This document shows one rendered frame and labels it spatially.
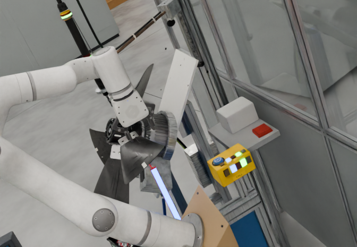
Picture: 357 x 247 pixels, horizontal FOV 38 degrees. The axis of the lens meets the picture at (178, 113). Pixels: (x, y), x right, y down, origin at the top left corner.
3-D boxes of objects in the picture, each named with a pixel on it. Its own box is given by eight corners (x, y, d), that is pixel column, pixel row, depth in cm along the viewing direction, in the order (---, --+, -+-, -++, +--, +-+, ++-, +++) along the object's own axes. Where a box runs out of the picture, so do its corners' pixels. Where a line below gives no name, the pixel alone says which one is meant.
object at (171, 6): (172, 11, 267) (166, -4, 264) (183, 9, 263) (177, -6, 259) (162, 20, 260) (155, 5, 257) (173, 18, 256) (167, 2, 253)
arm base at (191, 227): (210, 237, 170) (162, 223, 162) (183, 280, 175) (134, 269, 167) (194, 203, 186) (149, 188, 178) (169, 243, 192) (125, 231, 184)
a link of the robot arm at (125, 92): (109, 96, 166) (113, 104, 167) (133, 83, 168) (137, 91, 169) (103, 89, 173) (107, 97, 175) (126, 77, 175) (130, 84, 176)
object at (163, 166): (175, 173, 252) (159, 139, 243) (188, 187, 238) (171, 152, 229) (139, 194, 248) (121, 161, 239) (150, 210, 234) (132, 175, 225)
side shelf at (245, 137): (245, 113, 288) (244, 108, 286) (280, 135, 256) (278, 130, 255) (209, 134, 283) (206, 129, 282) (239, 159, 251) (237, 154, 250)
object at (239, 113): (245, 110, 284) (238, 93, 280) (260, 119, 270) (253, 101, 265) (219, 125, 281) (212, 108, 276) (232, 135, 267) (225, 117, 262)
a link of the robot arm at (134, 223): (143, 249, 167) (74, 231, 157) (123, 237, 183) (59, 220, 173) (155, 213, 168) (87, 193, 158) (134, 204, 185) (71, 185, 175)
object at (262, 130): (265, 125, 263) (264, 121, 262) (273, 130, 256) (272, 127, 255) (252, 132, 262) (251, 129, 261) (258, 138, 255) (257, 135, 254)
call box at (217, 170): (246, 161, 223) (238, 142, 218) (257, 171, 214) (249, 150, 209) (214, 180, 220) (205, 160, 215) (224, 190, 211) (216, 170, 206)
